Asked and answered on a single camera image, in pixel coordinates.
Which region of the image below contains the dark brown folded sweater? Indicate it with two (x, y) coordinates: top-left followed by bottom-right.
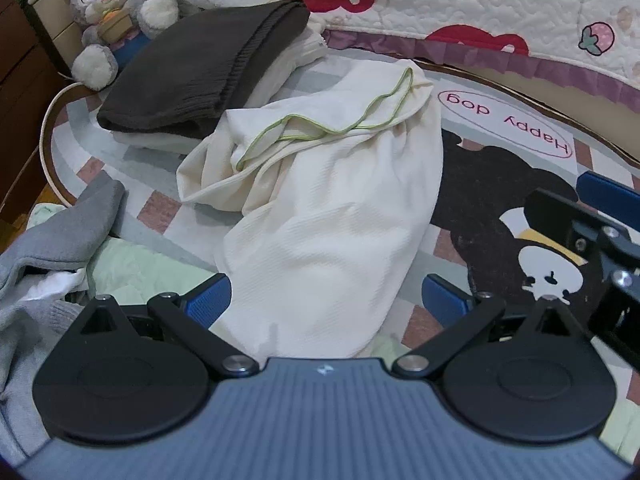
(96, 0), (312, 141)

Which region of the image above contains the cream garment with green trim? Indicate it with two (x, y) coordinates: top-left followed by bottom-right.
(176, 57), (443, 361)

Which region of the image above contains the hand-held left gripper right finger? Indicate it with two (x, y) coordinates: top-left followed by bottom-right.
(391, 273), (577, 378)

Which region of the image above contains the grey knit sweater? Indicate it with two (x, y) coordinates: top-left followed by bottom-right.
(0, 172), (127, 461)

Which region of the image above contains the light green garment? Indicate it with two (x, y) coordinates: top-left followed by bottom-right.
(25, 202), (236, 311)

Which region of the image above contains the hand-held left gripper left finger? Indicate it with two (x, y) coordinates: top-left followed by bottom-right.
(75, 272), (262, 380)

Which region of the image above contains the beige bed base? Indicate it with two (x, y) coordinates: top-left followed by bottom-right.
(425, 57), (640, 171)

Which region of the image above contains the dark wooden cabinet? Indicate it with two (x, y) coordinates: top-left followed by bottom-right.
(0, 0), (66, 231)

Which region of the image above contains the small white cloth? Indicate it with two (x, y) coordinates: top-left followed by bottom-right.
(20, 267), (93, 306)

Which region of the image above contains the beige drawer unit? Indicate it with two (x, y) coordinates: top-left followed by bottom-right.
(27, 0), (83, 81)

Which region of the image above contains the red bear print quilt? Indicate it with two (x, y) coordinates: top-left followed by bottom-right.
(120, 0), (640, 96)

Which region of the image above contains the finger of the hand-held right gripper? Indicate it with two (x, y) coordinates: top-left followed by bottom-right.
(576, 170), (640, 222)
(527, 187), (640, 343)

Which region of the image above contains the cartoon dog rug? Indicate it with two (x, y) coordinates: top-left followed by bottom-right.
(40, 35), (640, 411)

